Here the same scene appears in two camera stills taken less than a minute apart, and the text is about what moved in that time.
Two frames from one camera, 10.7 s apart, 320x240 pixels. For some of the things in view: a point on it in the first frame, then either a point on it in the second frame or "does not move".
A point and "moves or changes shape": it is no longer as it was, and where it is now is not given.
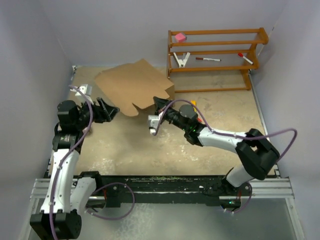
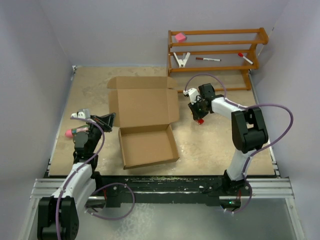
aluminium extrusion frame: [279, 189] does not move
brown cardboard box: [140, 83] moves or changes shape
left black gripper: [104, 114] → [105, 122]
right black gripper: [160, 103] → [197, 115]
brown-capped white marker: [208, 59] does not move
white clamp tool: [181, 63] does not move
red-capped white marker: [241, 55] does not move
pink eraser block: [180, 37] does not move
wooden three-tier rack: [252, 52] does not move
